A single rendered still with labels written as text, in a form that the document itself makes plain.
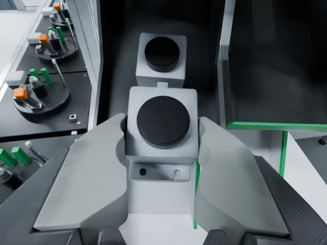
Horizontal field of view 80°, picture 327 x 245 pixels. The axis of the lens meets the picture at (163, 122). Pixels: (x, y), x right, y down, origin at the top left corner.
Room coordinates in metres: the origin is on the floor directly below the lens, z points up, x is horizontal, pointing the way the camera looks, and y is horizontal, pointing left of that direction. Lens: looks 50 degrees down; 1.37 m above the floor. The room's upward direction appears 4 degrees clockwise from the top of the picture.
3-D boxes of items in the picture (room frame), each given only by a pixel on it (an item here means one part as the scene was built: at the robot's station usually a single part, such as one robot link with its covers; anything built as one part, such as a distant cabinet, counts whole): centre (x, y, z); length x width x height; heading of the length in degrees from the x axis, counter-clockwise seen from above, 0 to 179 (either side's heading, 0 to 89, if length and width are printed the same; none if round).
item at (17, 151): (0.18, 0.28, 1.01); 0.01 x 0.01 x 0.05; 13
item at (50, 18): (0.87, 0.45, 1.01); 0.24 x 0.24 x 0.13; 13
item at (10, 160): (0.18, 0.31, 1.01); 0.01 x 0.01 x 0.05; 13
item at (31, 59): (0.63, 0.39, 1.01); 0.24 x 0.24 x 0.13; 13
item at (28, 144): (0.18, 0.23, 1.03); 0.01 x 0.01 x 0.08
